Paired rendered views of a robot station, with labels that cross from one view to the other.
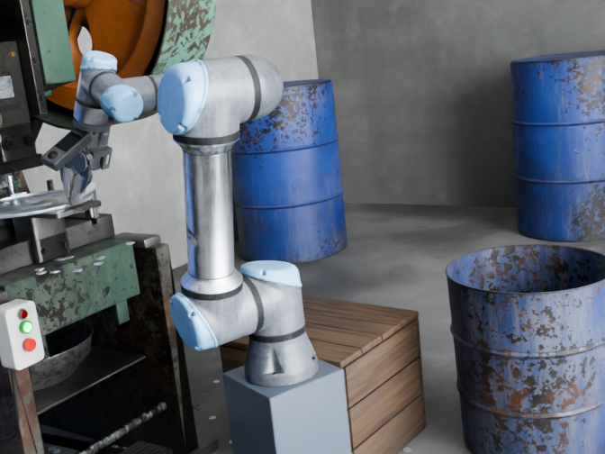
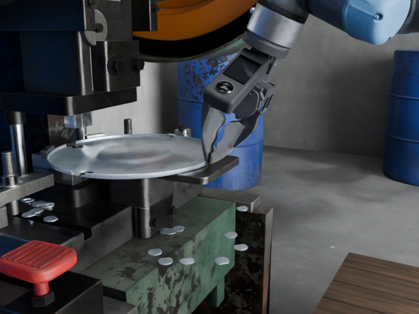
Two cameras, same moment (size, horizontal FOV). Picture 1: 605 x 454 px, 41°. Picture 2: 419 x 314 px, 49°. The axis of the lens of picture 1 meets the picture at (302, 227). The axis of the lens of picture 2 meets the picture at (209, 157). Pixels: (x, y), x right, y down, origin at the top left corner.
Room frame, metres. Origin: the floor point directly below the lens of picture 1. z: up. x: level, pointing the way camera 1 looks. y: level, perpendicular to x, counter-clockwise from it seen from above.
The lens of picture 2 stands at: (1.13, 0.65, 0.99)
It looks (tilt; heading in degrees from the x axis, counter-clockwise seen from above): 15 degrees down; 351
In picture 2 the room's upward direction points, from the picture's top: straight up
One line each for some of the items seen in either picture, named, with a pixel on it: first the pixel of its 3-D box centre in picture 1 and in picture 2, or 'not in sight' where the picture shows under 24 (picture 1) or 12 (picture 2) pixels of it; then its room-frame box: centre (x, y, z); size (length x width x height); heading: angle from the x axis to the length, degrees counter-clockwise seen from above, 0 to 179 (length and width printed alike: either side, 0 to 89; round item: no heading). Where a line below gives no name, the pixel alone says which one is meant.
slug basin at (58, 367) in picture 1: (31, 358); not in sight; (2.01, 0.75, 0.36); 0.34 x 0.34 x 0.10
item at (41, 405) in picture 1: (31, 376); not in sight; (2.01, 0.76, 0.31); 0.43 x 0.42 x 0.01; 145
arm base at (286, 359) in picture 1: (279, 348); not in sight; (1.54, 0.07, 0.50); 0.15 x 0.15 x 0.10
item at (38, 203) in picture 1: (31, 203); (134, 152); (1.93, 0.65, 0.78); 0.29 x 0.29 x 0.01
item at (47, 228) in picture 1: (49, 231); (159, 192); (1.91, 0.61, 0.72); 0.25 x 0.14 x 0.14; 55
